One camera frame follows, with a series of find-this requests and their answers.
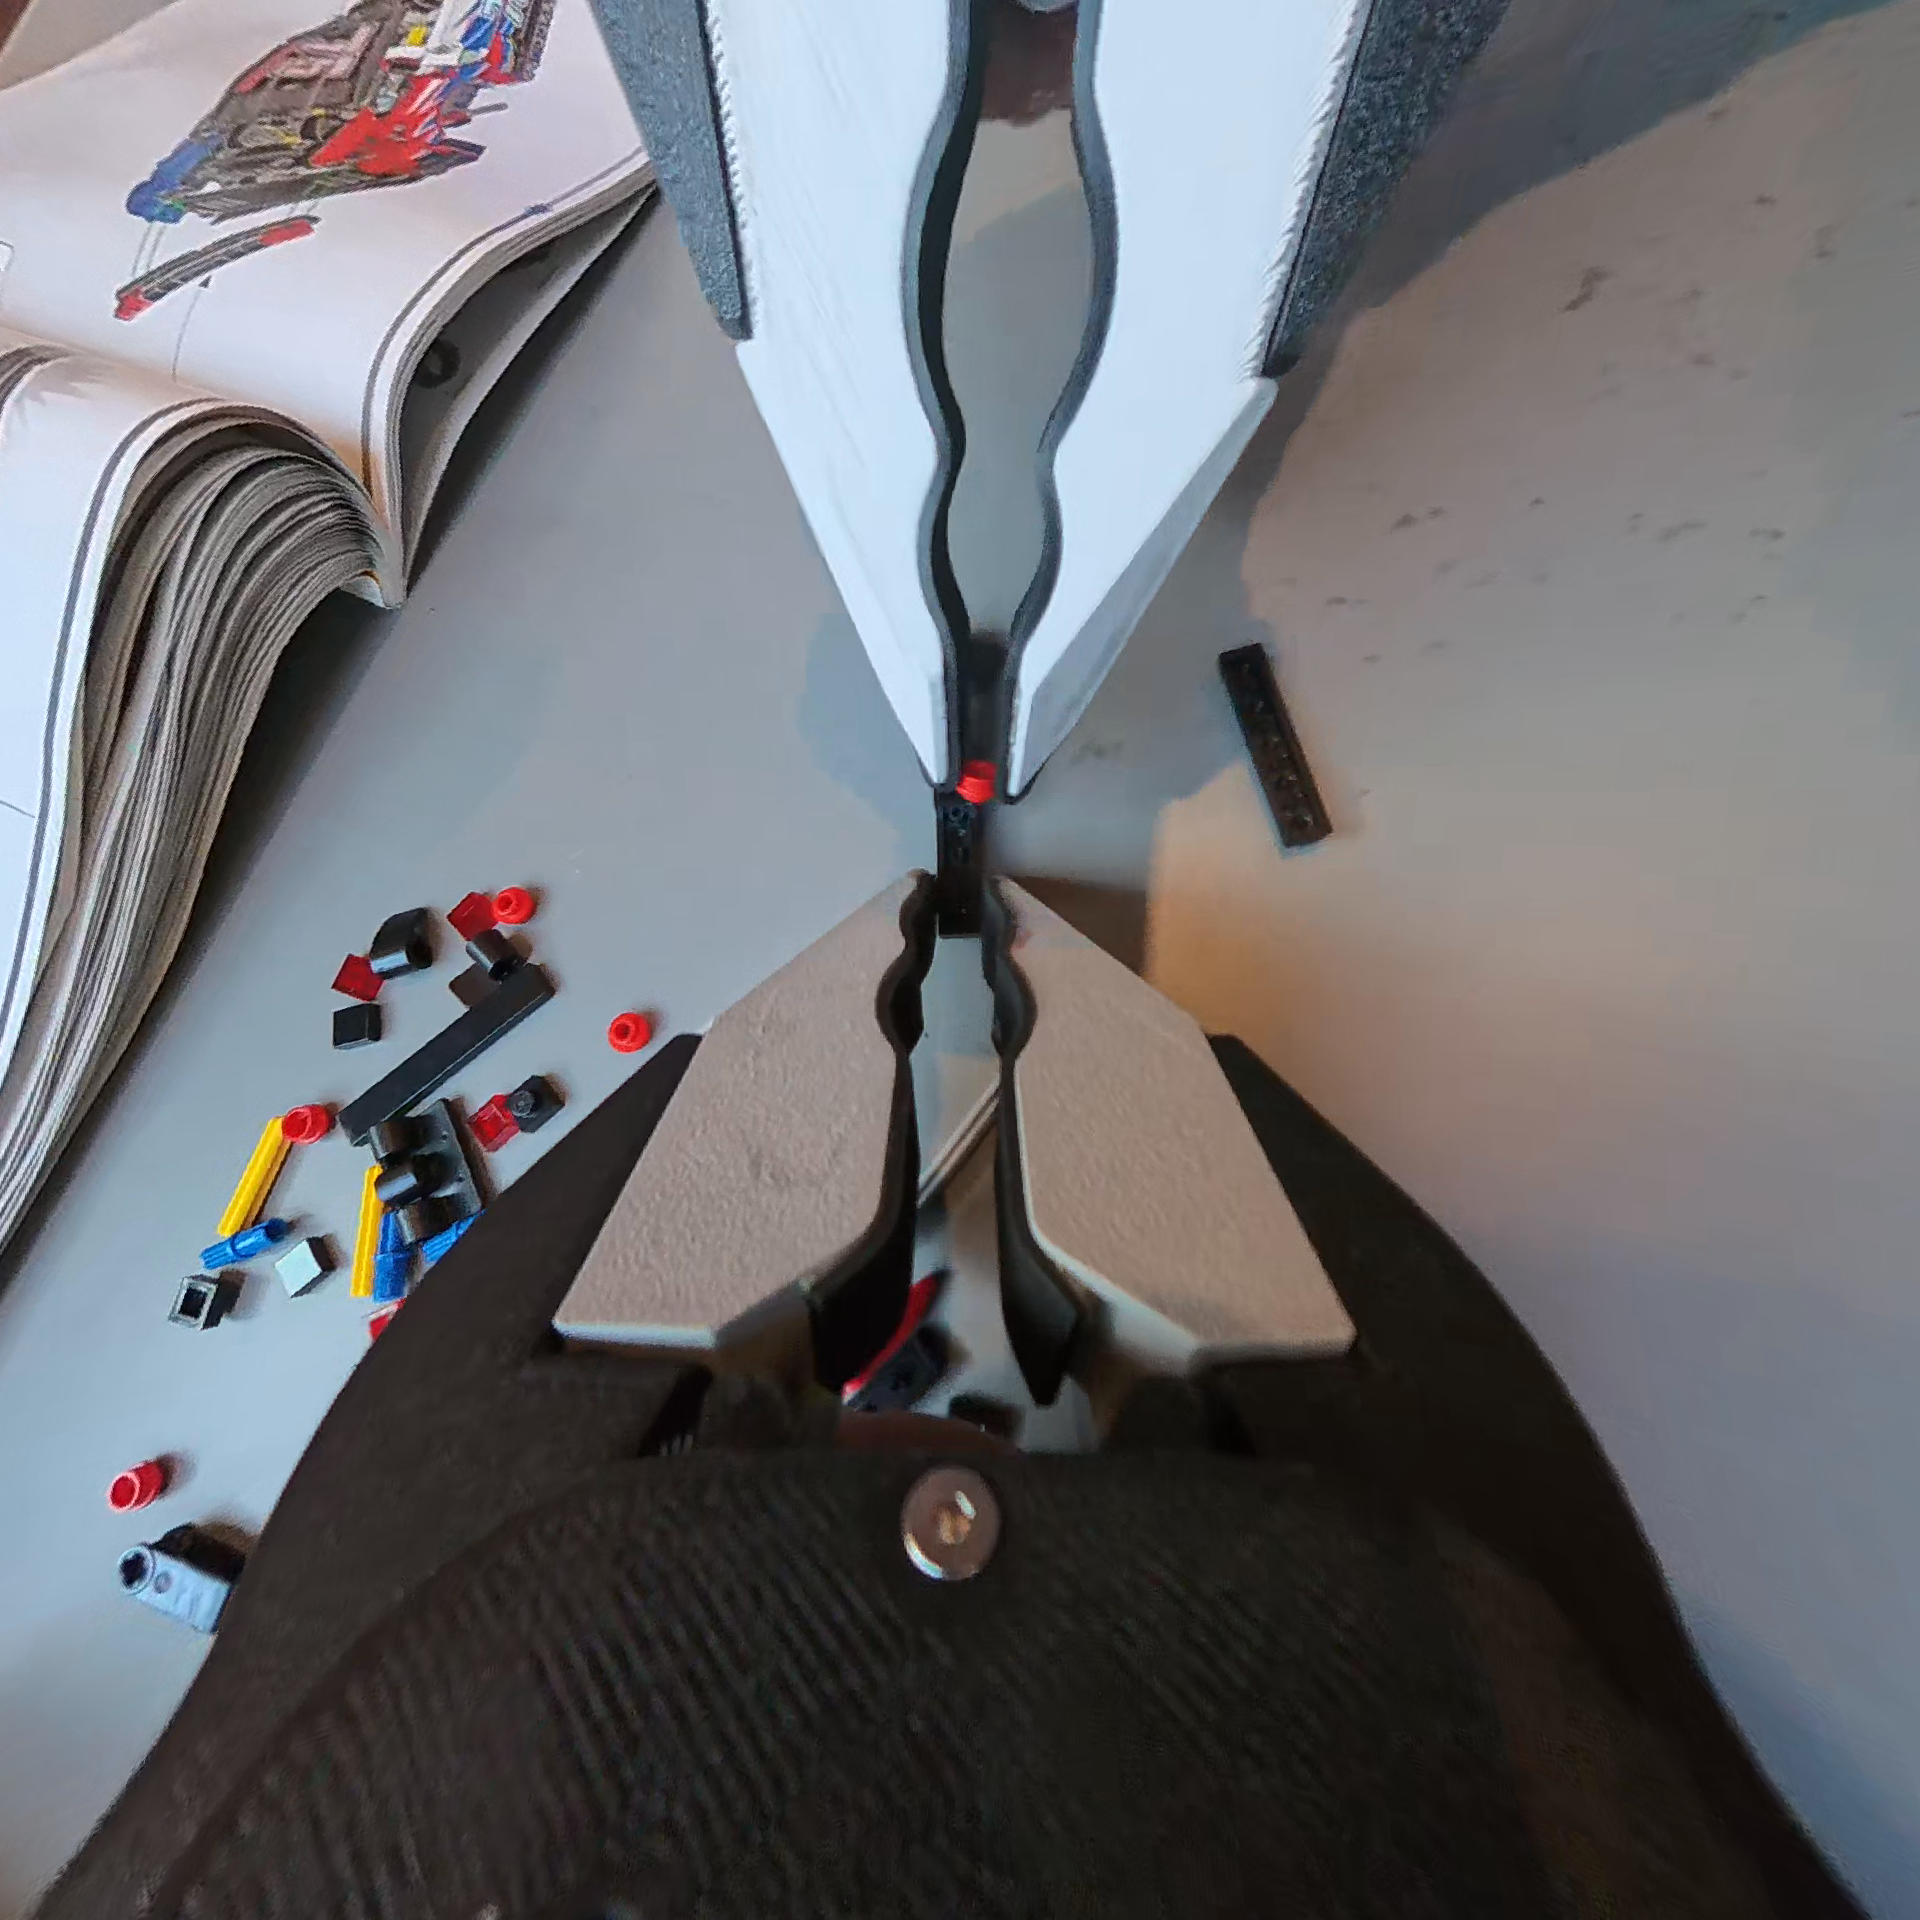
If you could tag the red round bush brick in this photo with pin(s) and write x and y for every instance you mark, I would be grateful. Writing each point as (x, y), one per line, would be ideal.
(977, 781)
(632, 1032)
(137, 1481)

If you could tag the black hinge brick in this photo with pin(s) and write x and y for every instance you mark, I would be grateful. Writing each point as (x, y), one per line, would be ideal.
(427, 1161)

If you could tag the black pin connector brick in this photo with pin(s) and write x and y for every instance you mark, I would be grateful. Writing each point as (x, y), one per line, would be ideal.
(187, 1575)

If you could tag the small black brick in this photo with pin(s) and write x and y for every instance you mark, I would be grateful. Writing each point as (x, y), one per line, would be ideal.
(901, 1376)

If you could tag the grey axle rod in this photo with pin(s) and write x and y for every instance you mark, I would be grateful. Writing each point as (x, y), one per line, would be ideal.
(960, 1148)

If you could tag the open instruction booklet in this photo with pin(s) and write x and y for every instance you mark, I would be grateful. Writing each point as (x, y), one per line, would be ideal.
(225, 450)

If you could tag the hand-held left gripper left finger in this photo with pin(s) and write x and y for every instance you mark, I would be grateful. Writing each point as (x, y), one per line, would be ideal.
(720, 1185)

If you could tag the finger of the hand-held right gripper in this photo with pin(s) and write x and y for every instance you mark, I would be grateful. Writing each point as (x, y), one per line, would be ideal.
(826, 224)
(1201, 224)

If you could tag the red wedge brick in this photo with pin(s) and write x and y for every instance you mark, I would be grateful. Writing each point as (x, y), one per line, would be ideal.
(914, 1312)

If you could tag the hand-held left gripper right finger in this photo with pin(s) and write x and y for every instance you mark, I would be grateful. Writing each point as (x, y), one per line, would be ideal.
(1170, 1185)

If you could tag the pile of small brick pieces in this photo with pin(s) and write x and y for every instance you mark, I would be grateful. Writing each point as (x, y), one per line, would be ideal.
(435, 1066)

